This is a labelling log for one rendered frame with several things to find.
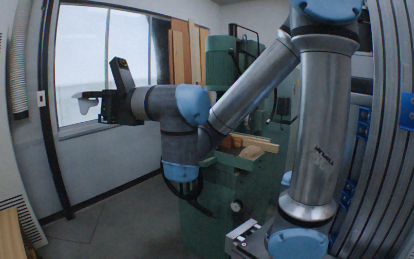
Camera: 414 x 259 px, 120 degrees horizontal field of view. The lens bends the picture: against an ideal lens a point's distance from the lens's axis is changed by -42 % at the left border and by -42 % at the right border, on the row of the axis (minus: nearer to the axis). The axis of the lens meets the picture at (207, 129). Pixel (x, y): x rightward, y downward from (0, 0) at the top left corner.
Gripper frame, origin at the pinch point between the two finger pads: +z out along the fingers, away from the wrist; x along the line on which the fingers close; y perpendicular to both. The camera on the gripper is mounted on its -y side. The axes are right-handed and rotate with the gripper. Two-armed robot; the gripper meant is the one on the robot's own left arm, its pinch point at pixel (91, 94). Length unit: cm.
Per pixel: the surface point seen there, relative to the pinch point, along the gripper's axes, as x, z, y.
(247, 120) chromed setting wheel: 83, -26, 10
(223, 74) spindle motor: 69, -15, -14
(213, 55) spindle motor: 66, -10, -25
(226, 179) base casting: 63, -22, 40
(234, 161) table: 60, -26, 28
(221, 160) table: 63, -18, 29
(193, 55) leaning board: 221, 85, -67
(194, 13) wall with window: 232, 93, -141
